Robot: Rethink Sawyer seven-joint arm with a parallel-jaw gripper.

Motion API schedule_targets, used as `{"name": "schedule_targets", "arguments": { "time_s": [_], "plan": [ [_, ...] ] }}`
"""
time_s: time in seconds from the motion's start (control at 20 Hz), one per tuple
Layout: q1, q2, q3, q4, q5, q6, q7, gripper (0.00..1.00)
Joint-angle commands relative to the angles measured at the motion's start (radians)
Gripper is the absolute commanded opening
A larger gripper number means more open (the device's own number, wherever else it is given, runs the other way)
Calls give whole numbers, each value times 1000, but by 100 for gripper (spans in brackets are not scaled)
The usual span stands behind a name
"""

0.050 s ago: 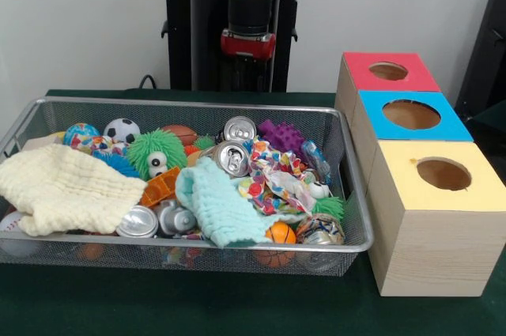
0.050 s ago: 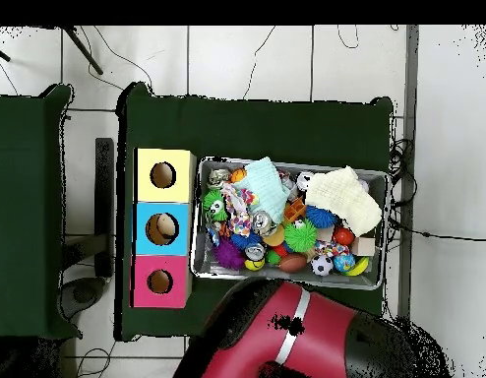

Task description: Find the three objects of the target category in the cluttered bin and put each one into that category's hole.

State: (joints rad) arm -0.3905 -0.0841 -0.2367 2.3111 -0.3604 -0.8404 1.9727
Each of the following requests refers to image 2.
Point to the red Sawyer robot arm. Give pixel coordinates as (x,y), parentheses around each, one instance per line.
(325,338)

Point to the wooden box with three holes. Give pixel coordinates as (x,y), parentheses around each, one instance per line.
(184,232)

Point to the colourful heart print cloth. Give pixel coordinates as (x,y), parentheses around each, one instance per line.
(240,224)

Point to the silver drink can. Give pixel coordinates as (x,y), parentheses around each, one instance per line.
(262,223)

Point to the light blue waffle cloth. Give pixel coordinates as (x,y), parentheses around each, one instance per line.
(266,189)

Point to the small green fuzzy eyed toy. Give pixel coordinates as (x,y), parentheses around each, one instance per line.
(210,201)

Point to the purple spiky ball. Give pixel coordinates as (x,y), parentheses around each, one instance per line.
(229,256)

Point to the large green fuzzy eyed toy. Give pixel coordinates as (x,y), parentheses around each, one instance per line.
(301,236)

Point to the brown toy football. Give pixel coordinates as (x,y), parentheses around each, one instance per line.
(293,263)

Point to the dark green table cloth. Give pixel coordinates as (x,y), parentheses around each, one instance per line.
(266,130)

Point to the black and white soccer ball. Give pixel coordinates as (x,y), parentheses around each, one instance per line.
(321,265)

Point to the cream waffle cloth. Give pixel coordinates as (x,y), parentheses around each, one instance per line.
(345,197)

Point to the blue globe print ball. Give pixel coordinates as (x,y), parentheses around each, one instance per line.
(343,262)

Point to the black flat panel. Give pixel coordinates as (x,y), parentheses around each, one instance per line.
(104,197)

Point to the grey oval floor object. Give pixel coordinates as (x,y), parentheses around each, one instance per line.
(83,293)

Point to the green covered side table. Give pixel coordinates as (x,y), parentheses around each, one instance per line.
(26,197)

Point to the long black tripod leg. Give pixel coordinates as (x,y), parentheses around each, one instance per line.
(83,49)

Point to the short black tripod leg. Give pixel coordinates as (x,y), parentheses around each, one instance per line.
(1,53)

